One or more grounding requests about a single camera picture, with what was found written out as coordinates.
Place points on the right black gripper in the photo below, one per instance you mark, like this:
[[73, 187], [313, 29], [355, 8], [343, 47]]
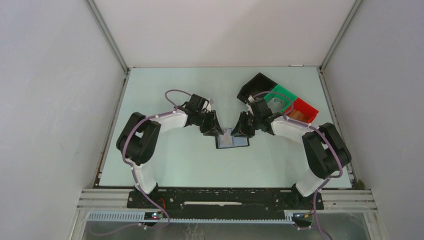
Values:
[[240, 129]]

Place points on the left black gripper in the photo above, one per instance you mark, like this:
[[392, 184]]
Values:
[[213, 128]]

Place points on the black card holder wallet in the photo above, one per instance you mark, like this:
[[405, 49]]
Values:
[[238, 142]]

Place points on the white card with grey stripe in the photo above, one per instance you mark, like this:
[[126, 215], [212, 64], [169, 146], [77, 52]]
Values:
[[225, 140]]

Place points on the black plastic bin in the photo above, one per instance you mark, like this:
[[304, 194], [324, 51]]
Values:
[[259, 83]]

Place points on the green plastic bin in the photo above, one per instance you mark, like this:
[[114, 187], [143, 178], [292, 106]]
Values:
[[282, 94]]

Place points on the orange card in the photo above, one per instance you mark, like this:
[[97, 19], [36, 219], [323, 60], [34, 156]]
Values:
[[298, 115]]

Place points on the red plastic bin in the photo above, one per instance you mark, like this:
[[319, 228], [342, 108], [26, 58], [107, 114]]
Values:
[[302, 106]]

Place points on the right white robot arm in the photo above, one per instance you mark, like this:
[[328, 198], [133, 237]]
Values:
[[326, 152]]

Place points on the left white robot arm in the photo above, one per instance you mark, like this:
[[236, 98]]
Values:
[[138, 139]]

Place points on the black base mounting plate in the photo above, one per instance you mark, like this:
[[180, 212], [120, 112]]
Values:
[[224, 203]]

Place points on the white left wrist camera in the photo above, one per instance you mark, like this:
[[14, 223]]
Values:
[[207, 107]]

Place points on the aluminium frame rail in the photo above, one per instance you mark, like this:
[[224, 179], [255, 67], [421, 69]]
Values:
[[104, 204]]

